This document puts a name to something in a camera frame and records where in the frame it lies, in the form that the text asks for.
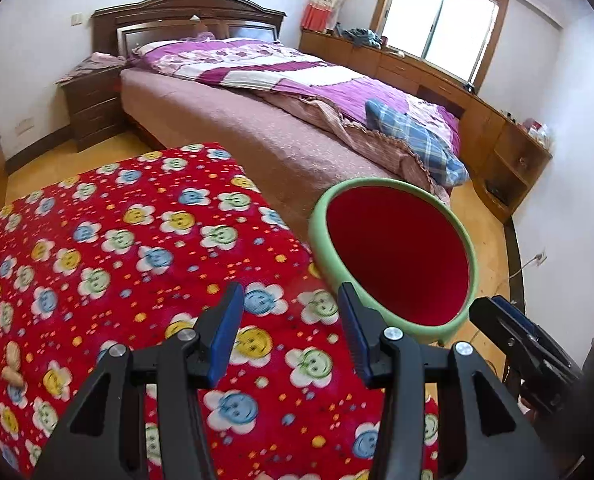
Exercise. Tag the green rimmed red trash bin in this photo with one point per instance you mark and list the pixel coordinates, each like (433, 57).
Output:
(402, 250)

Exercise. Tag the purple patchwork quilt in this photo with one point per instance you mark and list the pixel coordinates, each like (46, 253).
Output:
(277, 60)

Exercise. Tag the dark wooden nightstand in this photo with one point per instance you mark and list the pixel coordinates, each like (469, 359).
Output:
(92, 110)

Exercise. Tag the white wall switch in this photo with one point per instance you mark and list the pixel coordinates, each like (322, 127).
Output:
(77, 19)

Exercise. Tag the pink clothes pile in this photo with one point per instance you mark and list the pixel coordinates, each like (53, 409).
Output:
(94, 62)

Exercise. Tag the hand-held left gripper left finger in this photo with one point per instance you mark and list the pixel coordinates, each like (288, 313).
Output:
(224, 340)

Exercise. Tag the blue grey clothes pile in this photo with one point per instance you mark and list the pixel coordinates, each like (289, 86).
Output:
(364, 36)

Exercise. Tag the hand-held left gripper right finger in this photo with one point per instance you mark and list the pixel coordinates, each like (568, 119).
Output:
(357, 340)

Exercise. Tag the dark wooden bed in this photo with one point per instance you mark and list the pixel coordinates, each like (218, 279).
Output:
(237, 120)

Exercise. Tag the pink box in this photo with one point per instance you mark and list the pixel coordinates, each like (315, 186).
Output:
(533, 127)

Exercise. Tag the red flower printed blanket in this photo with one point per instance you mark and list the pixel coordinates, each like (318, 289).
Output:
(187, 260)

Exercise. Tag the white wall socket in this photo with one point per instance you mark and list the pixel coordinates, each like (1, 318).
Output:
(540, 257)
(25, 125)

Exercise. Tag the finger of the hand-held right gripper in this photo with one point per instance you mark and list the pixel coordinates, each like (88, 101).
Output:
(522, 317)
(499, 332)

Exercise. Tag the wooden framed window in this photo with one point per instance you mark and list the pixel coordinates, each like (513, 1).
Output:
(437, 15)

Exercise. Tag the peanut shell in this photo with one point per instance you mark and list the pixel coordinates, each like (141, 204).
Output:
(13, 376)
(13, 353)

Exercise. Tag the blue plaid cloth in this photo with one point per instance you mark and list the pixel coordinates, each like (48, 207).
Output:
(417, 140)

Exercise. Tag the long wooden window cabinet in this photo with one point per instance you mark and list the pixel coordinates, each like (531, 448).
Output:
(477, 115)

